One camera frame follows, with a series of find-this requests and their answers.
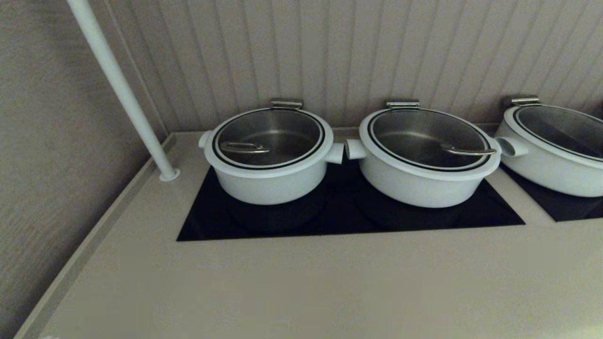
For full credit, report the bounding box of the white round cooking pot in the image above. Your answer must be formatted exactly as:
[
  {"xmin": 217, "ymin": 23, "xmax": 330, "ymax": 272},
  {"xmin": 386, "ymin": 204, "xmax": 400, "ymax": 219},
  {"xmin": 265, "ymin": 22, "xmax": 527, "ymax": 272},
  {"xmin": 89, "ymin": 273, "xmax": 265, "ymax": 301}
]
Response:
[
  {"xmin": 198, "ymin": 108, "xmax": 346, "ymax": 206},
  {"xmin": 495, "ymin": 105, "xmax": 603, "ymax": 197},
  {"xmin": 345, "ymin": 108, "xmax": 501, "ymax": 209}
]

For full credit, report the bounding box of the wide black induction cooktop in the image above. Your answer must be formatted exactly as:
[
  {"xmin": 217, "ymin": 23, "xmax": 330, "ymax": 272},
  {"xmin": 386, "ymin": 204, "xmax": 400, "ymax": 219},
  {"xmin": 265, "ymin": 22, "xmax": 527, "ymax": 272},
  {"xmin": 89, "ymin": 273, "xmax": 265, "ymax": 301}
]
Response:
[{"xmin": 177, "ymin": 155, "xmax": 526, "ymax": 242}]

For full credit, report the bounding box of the white metal pole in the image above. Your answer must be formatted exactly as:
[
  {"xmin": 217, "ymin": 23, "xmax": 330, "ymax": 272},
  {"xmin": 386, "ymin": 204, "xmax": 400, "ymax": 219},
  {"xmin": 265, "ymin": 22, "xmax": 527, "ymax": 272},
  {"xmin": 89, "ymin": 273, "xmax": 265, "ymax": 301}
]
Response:
[{"xmin": 66, "ymin": 0, "xmax": 180, "ymax": 182}]

